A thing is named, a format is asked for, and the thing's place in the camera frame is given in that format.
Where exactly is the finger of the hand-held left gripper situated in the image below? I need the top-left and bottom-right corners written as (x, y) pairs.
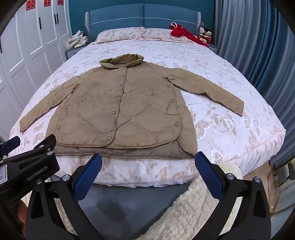
top-left (32, 134), bottom-right (57, 155)
top-left (0, 136), bottom-right (21, 155)

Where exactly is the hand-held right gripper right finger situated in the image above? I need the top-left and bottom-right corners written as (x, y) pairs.
top-left (193, 151), bottom-right (271, 240)

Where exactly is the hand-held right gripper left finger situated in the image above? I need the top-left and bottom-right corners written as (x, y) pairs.
top-left (25, 153), bottom-right (104, 240)

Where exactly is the tan quilted jacket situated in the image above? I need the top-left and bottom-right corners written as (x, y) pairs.
top-left (19, 54), bottom-right (245, 160)

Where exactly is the person's left hand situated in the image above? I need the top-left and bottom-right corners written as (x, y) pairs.
top-left (13, 198), bottom-right (29, 234)

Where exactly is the fluffy cream rug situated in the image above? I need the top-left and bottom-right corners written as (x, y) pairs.
top-left (147, 159), bottom-right (245, 240)

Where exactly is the beige storage box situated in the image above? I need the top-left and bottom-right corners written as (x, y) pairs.
top-left (267, 162), bottom-right (295, 215)

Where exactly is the white wardrobe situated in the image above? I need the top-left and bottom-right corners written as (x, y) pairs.
top-left (0, 0), bottom-right (77, 145)

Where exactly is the bed with floral duvet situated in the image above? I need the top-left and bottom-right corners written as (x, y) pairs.
top-left (9, 38), bottom-right (287, 185)

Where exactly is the pile of white cloths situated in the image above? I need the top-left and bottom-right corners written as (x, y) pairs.
top-left (67, 30), bottom-right (89, 49)

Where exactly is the floral pillow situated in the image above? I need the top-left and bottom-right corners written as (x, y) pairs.
top-left (95, 27), bottom-right (148, 44)
top-left (142, 28), bottom-right (194, 43)

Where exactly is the blue-grey curtain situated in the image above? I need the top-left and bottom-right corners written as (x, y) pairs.
top-left (213, 0), bottom-right (295, 162)

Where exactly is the red garment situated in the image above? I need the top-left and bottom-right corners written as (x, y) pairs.
top-left (170, 22), bottom-right (209, 48)

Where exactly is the blue upholstered headboard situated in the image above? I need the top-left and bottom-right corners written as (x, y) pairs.
top-left (85, 3), bottom-right (202, 44)

